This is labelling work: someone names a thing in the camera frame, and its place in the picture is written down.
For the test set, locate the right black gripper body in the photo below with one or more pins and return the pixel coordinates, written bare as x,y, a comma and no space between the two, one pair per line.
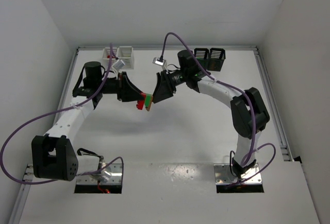
165,83

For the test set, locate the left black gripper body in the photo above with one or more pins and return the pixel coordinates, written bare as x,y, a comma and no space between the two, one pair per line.
120,86

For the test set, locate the red lego brick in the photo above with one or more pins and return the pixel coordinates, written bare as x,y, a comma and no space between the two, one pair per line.
140,103

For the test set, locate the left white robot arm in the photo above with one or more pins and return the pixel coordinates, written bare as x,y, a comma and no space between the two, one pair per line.
53,154

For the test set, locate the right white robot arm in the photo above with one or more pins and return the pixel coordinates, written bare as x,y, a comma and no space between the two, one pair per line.
248,110

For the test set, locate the left black slotted container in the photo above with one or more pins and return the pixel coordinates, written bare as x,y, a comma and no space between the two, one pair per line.
202,55

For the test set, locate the black slotted container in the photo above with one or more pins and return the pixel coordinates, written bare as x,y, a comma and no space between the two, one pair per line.
202,55
216,58

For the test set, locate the right white slotted container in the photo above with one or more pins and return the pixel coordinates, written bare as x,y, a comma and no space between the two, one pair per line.
126,54

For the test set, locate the white slotted container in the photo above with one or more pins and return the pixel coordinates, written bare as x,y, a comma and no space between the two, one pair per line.
126,54
107,55

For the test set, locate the left white slotted container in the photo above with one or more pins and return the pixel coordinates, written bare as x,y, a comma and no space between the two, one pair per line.
107,55

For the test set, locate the right black slotted container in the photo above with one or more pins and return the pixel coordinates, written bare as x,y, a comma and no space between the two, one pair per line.
216,58

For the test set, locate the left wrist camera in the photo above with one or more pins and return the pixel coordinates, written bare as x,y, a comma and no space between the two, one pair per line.
118,65

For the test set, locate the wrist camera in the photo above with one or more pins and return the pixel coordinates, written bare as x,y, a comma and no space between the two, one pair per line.
160,61
118,65

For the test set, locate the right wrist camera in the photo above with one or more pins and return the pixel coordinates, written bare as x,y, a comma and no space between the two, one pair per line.
160,61

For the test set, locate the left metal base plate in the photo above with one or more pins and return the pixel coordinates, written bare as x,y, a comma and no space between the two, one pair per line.
111,175

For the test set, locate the metal base plate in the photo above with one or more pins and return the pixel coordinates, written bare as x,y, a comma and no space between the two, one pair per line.
223,176
111,175

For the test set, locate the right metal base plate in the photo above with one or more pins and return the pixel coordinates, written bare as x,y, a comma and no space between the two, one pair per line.
223,176

